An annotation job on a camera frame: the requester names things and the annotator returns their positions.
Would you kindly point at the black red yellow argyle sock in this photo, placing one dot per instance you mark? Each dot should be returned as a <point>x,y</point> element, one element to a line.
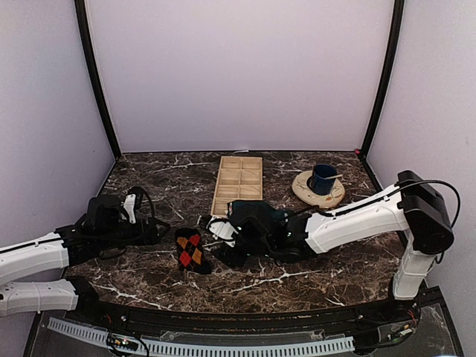
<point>190,252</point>

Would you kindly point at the white slotted cable duct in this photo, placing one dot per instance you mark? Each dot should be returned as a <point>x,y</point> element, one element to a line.
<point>194,344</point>

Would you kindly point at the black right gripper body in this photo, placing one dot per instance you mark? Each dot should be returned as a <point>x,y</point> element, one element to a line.
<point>227,255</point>

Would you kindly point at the dark green sock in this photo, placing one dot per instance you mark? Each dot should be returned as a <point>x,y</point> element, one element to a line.
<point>256,216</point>

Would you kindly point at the beige ceramic plate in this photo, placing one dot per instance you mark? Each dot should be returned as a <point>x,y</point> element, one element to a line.
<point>301,190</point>

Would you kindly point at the blue enamel mug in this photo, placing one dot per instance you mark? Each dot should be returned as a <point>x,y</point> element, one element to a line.
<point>322,179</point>

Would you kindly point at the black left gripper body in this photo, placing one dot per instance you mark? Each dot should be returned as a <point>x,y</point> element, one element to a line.
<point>111,239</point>

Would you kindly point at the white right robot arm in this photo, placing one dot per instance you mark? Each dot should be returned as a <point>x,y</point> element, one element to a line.
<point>411,206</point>

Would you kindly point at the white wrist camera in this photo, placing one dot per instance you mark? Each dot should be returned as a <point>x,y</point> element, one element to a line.
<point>129,208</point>
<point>221,229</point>

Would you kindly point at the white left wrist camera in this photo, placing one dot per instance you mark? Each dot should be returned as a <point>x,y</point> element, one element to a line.
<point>129,208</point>

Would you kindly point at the black left frame post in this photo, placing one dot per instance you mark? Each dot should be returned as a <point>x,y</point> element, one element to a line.
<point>94,77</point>

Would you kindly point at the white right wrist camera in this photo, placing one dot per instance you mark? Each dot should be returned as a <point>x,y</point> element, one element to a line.
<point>221,229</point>

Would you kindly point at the black frame post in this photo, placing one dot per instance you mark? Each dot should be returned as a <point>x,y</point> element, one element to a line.
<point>94,77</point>
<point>387,68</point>

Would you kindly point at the black front table rail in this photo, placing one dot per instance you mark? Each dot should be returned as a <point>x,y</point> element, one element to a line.
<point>358,318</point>

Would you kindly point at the white spoon in mug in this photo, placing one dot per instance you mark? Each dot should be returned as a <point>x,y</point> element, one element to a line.
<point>333,177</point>

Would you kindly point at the wooden compartment tray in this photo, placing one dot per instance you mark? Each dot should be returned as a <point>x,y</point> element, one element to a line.
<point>238,178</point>

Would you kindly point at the black right frame post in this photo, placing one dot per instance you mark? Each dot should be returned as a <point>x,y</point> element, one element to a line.
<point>387,68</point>

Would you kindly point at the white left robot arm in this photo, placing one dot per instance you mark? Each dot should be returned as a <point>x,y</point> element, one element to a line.
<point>38,255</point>

